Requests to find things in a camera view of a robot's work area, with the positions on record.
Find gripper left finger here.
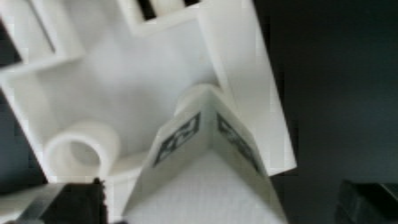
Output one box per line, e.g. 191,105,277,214
0,178,108,224

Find white chair seat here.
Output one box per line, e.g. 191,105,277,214
0,0,298,188

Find white chair leg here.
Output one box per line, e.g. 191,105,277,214
124,85,287,224

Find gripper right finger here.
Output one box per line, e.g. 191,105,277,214
334,180,398,224

